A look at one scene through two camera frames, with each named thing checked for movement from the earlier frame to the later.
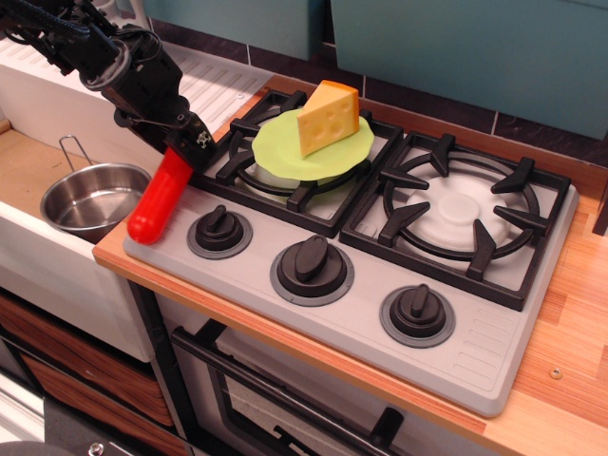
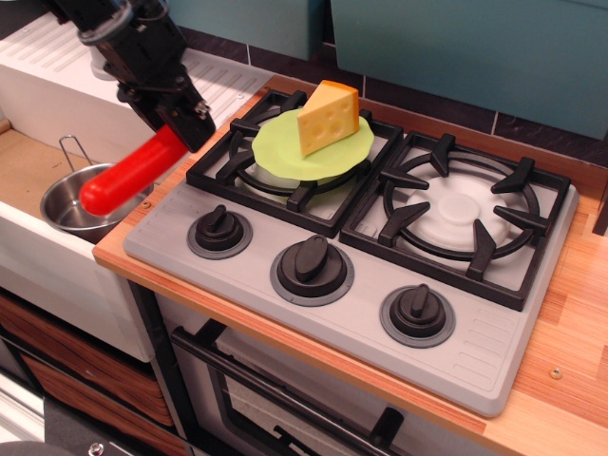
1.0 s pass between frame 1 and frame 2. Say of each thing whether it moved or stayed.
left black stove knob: stayed
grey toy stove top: stayed
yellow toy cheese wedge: stayed
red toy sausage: moved
